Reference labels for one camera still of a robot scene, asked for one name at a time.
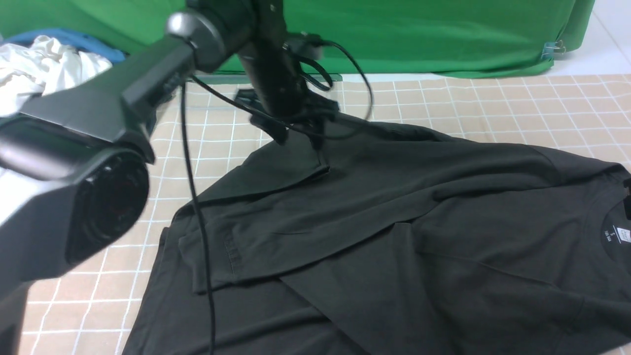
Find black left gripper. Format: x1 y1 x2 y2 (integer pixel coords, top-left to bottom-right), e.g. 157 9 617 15
234 45 340 151

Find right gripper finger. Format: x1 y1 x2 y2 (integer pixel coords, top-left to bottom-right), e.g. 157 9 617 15
623 179 631 220

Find dark gray long-sleeved shirt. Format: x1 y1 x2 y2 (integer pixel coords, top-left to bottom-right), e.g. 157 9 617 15
122 111 631 355

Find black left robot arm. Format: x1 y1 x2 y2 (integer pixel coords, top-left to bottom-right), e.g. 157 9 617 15
0 0 329 355

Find white crumpled shirt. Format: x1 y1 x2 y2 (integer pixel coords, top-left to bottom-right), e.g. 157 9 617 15
1 35 112 224

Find green backdrop cloth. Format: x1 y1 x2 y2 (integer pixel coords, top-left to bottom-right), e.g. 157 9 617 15
0 0 594 78

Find metal binder clip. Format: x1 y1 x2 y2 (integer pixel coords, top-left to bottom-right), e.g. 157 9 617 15
540 39 566 61

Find blue crumpled garment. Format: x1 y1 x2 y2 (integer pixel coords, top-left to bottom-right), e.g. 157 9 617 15
1 28 128 64

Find beige checkered tablecloth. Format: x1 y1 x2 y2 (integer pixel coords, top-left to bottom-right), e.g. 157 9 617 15
18 74 631 355

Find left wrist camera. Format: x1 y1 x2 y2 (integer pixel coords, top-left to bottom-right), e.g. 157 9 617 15
285 32 324 61

